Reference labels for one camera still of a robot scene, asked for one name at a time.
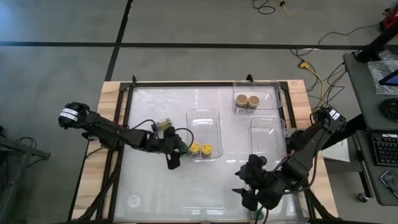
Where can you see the clear plastic bag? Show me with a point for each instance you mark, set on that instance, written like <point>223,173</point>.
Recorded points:
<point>374,68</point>

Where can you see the desk caster wheel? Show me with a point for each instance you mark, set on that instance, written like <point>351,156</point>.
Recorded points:
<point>362,197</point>

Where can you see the grey desk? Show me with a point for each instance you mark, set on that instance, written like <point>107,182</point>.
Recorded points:
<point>360,93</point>

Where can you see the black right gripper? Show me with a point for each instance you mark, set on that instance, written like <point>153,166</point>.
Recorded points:
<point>261,183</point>

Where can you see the black metal table frame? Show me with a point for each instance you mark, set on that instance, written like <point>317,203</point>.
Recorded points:
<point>186,83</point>

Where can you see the black desk support beam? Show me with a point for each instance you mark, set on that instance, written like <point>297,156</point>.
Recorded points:
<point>348,130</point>

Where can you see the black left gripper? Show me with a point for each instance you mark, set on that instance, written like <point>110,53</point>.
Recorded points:
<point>168,144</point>

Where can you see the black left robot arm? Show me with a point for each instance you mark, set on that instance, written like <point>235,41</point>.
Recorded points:
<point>105,130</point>

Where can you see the black round coil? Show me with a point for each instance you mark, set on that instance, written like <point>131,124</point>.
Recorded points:
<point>390,109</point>

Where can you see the tan-lid seasoning jar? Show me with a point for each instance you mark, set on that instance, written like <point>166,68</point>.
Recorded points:
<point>253,101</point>
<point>241,100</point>

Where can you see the red tool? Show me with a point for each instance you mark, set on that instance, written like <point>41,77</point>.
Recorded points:
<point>391,20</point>

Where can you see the green oregano spice jar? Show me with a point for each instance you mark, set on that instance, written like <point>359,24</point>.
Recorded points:
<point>184,148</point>
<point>258,214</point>

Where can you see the clear plastic bin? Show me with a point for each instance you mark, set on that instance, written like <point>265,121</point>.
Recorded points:
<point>295,211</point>
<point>267,90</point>
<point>267,137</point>
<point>203,124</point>

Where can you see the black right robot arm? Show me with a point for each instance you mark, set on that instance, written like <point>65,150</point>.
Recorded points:
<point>311,143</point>

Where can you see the black keyboard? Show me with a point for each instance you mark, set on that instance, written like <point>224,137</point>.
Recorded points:
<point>385,151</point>

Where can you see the white paper sheet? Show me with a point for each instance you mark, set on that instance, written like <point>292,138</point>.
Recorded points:
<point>337,152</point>

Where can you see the grey metal stand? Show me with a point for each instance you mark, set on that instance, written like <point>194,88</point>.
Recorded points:
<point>25,148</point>

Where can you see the tablet with blue screen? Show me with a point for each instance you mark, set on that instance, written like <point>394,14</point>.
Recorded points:
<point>392,79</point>

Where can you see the yellow-lid onion seasoning jar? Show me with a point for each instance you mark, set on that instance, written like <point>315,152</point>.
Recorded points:
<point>206,150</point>
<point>194,150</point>

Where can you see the dark handheld device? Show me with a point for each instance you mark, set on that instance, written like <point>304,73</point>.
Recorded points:
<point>390,180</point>

